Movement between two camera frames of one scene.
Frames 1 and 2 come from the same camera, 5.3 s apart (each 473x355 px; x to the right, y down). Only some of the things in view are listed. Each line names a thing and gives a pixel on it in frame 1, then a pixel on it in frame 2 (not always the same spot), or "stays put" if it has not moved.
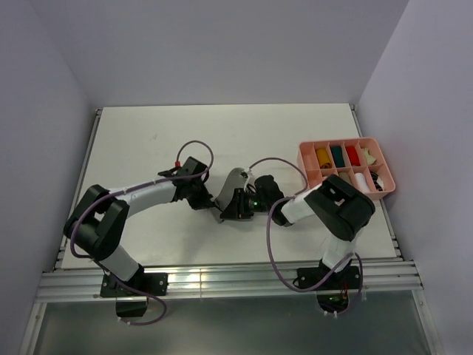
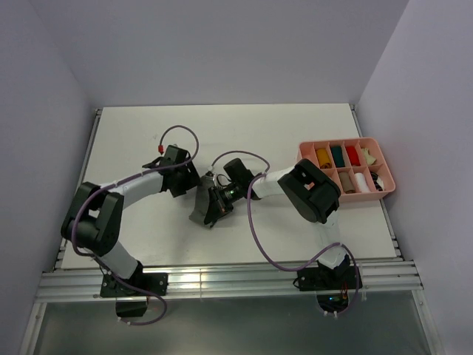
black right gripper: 238,208 -> 218,206
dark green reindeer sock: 338,156 stays put
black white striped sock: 378,181 stays put
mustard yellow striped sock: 324,158 stays put
